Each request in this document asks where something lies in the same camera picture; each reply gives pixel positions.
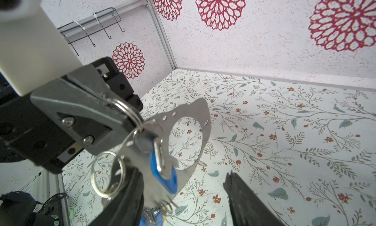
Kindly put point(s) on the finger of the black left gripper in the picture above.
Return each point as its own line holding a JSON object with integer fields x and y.
{"x": 117, "y": 82}

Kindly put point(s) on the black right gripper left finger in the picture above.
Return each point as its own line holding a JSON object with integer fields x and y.
{"x": 126, "y": 208}

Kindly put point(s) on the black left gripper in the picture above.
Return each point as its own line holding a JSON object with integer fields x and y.
{"x": 81, "y": 104}

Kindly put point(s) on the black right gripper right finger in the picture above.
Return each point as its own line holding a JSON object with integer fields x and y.
{"x": 246, "y": 208}

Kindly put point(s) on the keyring bunch with blue tags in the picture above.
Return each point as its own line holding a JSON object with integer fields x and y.
{"x": 147, "y": 149}

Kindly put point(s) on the black wire wall rack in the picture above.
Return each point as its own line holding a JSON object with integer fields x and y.
{"x": 97, "y": 22}

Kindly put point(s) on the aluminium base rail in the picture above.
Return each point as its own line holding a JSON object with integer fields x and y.
{"x": 57, "y": 200}

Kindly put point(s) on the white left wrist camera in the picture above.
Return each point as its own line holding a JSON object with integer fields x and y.
{"x": 33, "y": 52}

